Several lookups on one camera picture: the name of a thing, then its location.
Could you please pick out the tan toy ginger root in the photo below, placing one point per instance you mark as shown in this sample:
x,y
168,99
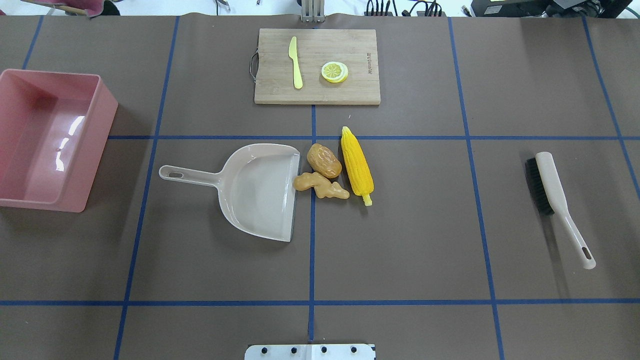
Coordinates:
x,y
323,187

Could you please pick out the brown toy potato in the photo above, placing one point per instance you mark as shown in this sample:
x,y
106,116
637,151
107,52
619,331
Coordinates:
x,y
322,160

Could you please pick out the yellow toy corn cob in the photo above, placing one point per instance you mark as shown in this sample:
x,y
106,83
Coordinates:
x,y
358,170

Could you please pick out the beige plastic dustpan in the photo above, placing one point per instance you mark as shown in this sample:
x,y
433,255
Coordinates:
x,y
255,188

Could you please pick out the beige hand brush black bristles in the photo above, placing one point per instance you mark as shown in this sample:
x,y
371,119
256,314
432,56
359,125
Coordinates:
x,y
547,193

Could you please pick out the pink plastic bin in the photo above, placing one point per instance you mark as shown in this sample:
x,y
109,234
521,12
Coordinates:
x,y
53,132

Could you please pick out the yellow plastic knife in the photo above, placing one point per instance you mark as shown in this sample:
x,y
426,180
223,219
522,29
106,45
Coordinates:
x,y
296,71

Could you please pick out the wooden cutting board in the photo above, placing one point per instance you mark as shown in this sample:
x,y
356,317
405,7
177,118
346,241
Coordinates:
x,y
357,48

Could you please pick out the yellow lemon slices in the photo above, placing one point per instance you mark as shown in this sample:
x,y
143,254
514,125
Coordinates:
x,y
335,72

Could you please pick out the aluminium frame post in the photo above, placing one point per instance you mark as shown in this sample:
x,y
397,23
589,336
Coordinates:
x,y
312,11

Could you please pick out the white metal base plate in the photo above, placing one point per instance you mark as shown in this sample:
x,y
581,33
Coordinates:
x,y
332,351

